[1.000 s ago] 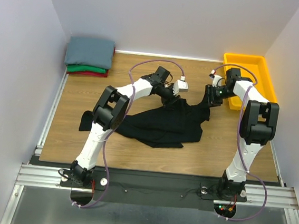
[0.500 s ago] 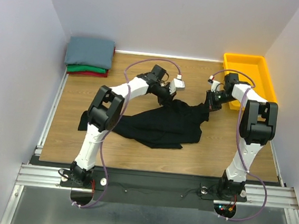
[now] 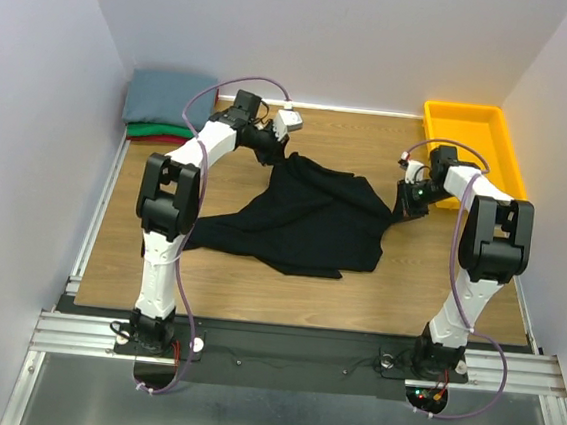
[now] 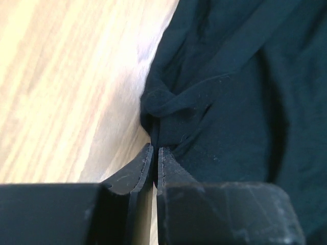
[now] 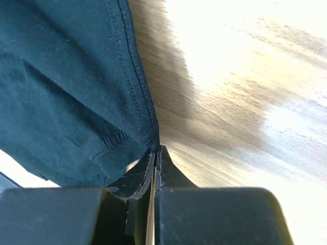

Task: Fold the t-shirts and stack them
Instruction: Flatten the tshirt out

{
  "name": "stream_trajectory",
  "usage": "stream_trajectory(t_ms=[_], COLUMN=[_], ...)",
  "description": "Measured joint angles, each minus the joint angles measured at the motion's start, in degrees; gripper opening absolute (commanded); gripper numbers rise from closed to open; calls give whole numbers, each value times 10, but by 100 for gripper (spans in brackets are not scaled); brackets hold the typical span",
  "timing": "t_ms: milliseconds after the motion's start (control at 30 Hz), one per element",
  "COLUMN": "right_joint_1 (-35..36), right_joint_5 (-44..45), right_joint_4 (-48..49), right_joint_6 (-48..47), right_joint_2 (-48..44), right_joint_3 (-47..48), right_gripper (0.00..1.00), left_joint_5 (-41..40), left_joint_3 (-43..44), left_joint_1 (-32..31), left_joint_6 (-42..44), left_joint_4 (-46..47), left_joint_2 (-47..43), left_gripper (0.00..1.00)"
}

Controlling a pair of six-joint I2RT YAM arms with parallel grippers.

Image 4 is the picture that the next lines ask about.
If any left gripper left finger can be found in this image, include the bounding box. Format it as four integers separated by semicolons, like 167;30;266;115
1;144;153;244

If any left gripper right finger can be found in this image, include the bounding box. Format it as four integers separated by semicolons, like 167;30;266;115
157;148;306;244

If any black t-shirt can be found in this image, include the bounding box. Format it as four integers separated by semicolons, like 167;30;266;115
140;1;326;244

